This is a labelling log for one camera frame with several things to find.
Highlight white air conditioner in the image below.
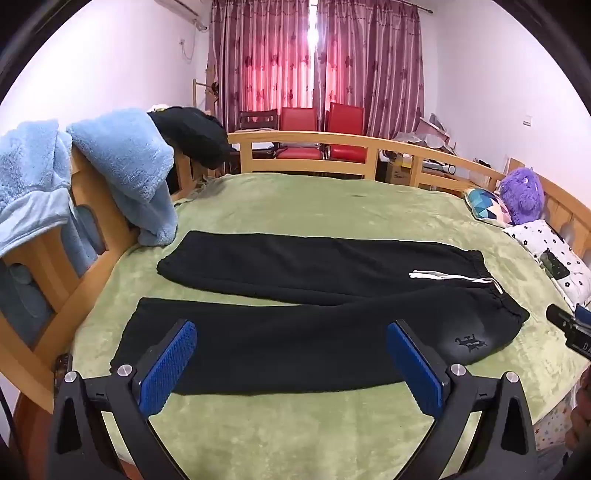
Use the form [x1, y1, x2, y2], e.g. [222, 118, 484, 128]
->
[154, 0, 209, 32]

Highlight wooden coat rack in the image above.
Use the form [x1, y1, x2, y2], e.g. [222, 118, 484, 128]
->
[192, 65, 221, 117]

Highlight geometric print pillow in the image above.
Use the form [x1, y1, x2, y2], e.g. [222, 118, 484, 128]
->
[464, 186, 514, 228]

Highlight star print bed sheet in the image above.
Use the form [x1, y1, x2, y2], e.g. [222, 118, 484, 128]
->
[532, 401, 574, 449]

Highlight person's right hand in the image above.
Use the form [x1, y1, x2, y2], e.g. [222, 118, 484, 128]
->
[569, 369, 591, 451]

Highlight black fleece pants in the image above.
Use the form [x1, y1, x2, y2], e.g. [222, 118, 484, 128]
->
[110, 230, 531, 398]

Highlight black garment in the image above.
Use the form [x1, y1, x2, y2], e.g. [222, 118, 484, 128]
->
[148, 106, 234, 170]

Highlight pink floral curtain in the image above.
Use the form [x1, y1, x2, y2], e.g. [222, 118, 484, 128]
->
[314, 0, 426, 139]
[208, 0, 319, 134]

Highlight purple plush toy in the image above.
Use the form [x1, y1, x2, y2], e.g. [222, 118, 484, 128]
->
[500, 167, 546, 226]

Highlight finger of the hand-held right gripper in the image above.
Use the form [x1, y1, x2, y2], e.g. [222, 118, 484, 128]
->
[546, 304, 576, 331]

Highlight dark wooden chair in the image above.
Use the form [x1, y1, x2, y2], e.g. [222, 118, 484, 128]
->
[238, 110, 280, 154]

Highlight light blue fleece blanket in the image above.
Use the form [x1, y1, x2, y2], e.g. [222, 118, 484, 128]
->
[0, 108, 179, 352]

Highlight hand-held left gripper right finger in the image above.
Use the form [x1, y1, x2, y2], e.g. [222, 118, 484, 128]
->
[386, 320, 541, 480]

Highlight white floral pillow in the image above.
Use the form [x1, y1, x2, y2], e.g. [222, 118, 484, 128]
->
[503, 219, 591, 306]

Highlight wooden bed frame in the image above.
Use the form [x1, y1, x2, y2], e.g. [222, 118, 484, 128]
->
[0, 130, 591, 467]

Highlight green bed blanket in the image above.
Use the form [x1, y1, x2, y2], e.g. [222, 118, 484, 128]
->
[69, 172, 587, 480]

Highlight red chair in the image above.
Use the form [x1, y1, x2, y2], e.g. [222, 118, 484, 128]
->
[276, 107, 320, 160]
[324, 102, 371, 163]

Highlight grey clutter pile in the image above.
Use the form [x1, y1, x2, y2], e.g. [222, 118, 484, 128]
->
[392, 113, 459, 154]

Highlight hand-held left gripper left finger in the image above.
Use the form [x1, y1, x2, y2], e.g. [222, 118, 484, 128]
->
[46, 319, 199, 480]

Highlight black phone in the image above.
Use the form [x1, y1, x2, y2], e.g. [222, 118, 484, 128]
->
[540, 249, 571, 280]

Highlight cardboard box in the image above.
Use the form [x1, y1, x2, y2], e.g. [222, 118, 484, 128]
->
[385, 154, 415, 186]

